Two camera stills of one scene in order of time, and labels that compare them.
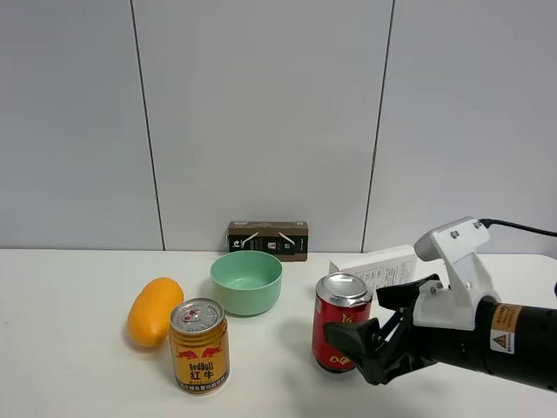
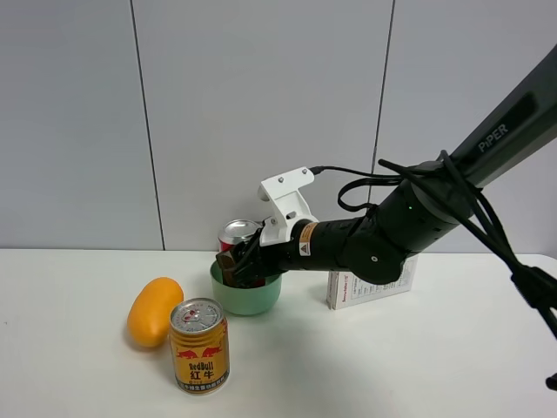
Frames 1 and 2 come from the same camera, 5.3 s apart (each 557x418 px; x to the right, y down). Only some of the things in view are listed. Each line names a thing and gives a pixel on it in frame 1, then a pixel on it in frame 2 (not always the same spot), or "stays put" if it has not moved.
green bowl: (246, 283) stays put
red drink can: (343, 296) to (236, 232)
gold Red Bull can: (199, 340) stays put
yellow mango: (149, 314) stays put
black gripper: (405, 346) to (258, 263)
